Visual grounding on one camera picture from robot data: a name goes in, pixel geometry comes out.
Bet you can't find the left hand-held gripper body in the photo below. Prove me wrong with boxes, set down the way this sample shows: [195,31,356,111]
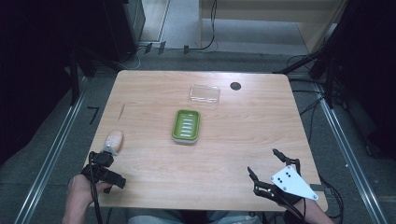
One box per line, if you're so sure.
[80,144,127,194]

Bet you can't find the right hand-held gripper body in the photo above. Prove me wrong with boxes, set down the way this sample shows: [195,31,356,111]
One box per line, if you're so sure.
[252,164,319,208]

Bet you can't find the peach soap bar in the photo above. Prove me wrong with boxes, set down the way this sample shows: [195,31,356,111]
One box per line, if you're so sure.
[105,130,124,156]

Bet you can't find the person's right hand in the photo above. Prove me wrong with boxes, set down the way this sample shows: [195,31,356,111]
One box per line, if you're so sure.
[284,196,316,218]

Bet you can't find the person's left hand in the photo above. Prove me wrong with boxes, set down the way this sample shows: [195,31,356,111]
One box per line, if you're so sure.
[66,174,112,217]

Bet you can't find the black tape floor mark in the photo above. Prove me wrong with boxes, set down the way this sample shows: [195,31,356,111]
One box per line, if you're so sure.
[87,105,101,126]

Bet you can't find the green soap dish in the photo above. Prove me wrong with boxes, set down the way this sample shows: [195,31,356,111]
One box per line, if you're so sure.
[171,108,202,145]

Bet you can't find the clear plastic lid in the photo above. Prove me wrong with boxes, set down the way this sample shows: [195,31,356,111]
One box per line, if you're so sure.
[189,83,221,105]

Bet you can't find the black metal stand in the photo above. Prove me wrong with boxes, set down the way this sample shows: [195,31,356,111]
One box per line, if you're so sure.
[273,29,347,110]
[66,45,125,106]

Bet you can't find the dark cabinet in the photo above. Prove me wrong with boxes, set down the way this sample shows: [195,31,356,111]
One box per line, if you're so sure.
[101,0,147,63]

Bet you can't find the light wooden furniture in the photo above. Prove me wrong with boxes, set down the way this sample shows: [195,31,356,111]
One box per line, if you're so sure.
[198,0,348,53]

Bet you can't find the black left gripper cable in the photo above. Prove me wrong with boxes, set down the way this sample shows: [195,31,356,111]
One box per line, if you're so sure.
[88,151,105,224]

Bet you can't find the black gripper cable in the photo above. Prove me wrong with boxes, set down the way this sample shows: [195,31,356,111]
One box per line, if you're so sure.
[88,151,105,224]
[274,189,309,224]

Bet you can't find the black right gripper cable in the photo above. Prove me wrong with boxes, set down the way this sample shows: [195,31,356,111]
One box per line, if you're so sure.
[274,189,309,224]

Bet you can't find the black floor cables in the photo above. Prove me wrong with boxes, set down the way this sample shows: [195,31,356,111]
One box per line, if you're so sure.
[286,54,328,145]

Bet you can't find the metal floor rail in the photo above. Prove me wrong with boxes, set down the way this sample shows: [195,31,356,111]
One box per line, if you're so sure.
[13,76,90,224]
[314,82,389,224]

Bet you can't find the white floor cable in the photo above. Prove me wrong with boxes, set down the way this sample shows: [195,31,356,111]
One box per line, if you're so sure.
[120,46,148,71]

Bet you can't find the black hanging cable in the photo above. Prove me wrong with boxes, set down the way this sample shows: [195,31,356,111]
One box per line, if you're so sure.
[186,0,219,52]

